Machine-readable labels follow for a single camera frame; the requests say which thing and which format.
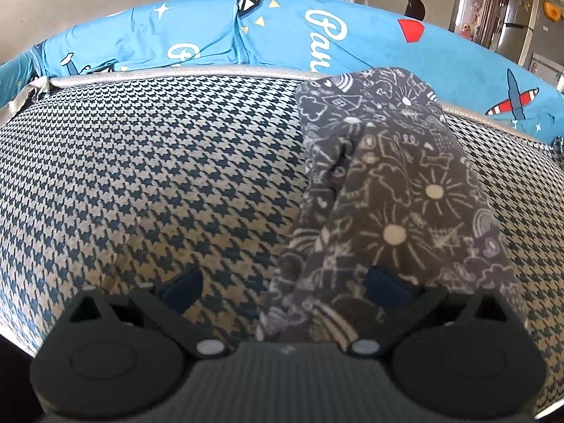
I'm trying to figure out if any grey doodle-print fleece jacket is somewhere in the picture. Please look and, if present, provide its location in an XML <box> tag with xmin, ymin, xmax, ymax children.
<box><xmin>256</xmin><ymin>66</ymin><xmax>529</xmax><ymax>344</ymax></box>

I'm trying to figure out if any silver refrigerator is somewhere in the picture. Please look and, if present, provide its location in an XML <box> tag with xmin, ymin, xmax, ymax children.
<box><xmin>498</xmin><ymin>0</ymin><xmax>564</xmax><ymax>69</ymax></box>

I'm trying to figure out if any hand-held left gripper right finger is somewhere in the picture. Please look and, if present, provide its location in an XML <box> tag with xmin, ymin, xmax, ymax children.
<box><xmin>346</xmin><ymin>268</ymin><xmax>507</xmax><ymax>359</ymax></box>

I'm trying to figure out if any blue printed sofa cover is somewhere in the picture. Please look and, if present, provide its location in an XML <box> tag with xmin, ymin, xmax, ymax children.
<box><xmin>0</xmin><ymin>0</ymin><xmax>564</xmax><ymax>146</ymax></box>

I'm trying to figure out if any houndstooth sofa seat cushion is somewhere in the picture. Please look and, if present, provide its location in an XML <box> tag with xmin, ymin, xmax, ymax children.
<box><xmin>0</xmin><ymin>64</ymin><xmax>564</xmax><ymax>419</ymax></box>

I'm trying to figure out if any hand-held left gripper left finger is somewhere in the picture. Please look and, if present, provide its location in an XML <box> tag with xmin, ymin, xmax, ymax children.
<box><xmin>66</xmin><ymin>268</ymin><xmax>230</xmax><ymax>359</ymax></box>

